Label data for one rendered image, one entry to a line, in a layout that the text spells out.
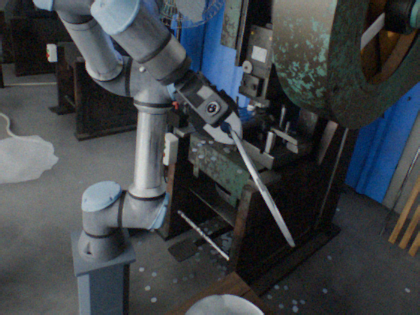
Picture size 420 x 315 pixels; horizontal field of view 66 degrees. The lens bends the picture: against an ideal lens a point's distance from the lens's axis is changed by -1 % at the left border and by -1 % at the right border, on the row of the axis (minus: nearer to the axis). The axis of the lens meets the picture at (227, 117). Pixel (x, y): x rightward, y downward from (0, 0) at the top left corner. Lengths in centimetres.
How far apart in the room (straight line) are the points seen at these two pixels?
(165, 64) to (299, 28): 43
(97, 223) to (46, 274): 74
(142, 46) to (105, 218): 68
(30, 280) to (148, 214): 86
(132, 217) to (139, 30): 69
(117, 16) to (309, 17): 49
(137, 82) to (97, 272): 63
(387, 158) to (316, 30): 177
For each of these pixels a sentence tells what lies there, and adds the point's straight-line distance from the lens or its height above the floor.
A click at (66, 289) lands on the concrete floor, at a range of 175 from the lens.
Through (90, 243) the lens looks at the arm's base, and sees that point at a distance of 119.
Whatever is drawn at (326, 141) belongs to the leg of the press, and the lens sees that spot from 161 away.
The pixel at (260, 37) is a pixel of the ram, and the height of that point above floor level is 113.
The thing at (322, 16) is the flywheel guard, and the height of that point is 128.
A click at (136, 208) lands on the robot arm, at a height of 65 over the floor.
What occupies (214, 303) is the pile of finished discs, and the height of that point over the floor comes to 38.
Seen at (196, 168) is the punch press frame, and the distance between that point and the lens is 158.
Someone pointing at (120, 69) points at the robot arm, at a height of 107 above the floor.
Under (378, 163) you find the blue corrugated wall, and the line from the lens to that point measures 256.
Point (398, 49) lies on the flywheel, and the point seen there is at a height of 118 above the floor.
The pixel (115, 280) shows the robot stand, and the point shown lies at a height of 36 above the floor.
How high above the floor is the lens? 134
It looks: 23 degrees down
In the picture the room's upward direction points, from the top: 9 degrees clockwise
